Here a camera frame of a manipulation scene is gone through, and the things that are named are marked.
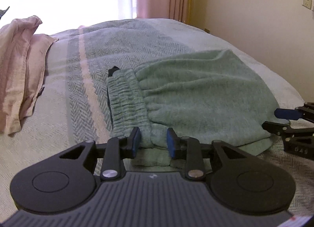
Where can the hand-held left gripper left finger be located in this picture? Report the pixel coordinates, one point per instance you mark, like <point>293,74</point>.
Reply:
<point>135,143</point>

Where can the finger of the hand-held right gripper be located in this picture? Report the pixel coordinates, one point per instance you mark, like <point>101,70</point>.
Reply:
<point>285,113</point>
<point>274,127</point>

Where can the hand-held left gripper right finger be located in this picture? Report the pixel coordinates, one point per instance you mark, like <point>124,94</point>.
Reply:
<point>171,143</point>

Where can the grey sweatpants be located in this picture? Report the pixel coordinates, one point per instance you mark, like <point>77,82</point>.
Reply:
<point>208,89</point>

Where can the pink folded blanket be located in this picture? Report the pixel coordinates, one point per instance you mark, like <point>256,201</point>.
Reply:
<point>19,70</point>

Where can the white wall socket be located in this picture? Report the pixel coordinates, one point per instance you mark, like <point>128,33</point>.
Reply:
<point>306,2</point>

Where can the small dark wall outlet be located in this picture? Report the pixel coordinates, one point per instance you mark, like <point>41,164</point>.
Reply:
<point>207,30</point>

